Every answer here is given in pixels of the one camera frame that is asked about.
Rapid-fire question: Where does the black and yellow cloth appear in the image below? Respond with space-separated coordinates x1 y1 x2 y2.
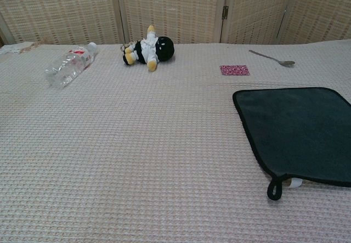
232 87 351 201

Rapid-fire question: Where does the beige waffle tablecloth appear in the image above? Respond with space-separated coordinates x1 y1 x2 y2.
0 41 351 243

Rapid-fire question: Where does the black and white plush doll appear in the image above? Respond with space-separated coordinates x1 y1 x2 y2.
122 25 176 72

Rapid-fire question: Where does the woven folding screen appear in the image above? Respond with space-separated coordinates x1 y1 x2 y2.
0 0 351 46

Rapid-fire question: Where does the clear plastic water bottle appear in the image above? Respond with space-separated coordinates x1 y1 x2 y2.
43 42 99 89

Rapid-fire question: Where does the metal spoon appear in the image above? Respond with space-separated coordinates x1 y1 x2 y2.
248 49 296 68

